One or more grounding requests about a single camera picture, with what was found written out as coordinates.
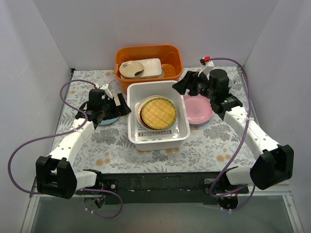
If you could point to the red brown plate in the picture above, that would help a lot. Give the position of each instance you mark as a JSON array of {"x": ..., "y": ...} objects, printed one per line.
[{"x": 142, "y": 122}]

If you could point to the grey ceramic cup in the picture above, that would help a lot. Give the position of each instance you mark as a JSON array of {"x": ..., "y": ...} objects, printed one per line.
[{"x": 231, "y": 83}]

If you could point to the light blue plate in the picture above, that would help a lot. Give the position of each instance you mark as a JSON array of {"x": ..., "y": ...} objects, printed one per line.
[{"x": 109, "y": 121}]

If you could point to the pink plate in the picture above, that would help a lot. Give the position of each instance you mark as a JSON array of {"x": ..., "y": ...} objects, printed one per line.
[{"x": 198, "y": 108}]

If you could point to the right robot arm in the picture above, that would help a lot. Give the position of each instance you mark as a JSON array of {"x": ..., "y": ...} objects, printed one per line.
[{"x": 274, "y": 162}]

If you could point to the cream round floral dish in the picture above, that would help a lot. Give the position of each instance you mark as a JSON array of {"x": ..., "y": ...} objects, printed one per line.
[{"x": 131, "y": 69}]

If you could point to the white plastic bin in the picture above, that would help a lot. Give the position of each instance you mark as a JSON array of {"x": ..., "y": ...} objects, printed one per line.
[{"x": 145, "y": 139}]

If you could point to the cream rectangular tray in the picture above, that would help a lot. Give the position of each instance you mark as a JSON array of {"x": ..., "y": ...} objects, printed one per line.
[{"x": 152, "y": 68}]

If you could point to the orange plastic bin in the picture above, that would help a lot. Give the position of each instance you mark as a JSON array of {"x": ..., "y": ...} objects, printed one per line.
[{"x": 166, "y": 58}]

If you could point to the blue plate under cream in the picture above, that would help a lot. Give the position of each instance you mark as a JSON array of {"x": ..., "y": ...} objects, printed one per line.
[{"x": 198, "y": 124}]

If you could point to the woven bamboo plate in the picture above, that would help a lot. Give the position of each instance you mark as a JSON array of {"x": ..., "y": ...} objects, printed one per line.
[{"x": 159, "y": 112}]

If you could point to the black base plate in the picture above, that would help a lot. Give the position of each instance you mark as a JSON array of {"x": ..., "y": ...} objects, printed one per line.
[{"x": 176, "y": 187}]

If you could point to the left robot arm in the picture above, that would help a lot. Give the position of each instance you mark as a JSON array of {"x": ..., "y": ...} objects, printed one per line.
[{"x": 54, "y": 173}]

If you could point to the aluminium rail frame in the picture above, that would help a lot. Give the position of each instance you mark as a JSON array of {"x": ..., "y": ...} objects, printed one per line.
[{"x": 268, "y": 211}]

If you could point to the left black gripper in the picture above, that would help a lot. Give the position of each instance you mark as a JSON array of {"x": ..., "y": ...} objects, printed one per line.
[{"x": 116, "y": 107}]

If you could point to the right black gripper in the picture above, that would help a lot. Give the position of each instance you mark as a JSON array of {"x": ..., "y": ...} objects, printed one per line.
[{"x": 190, "y": 81}]

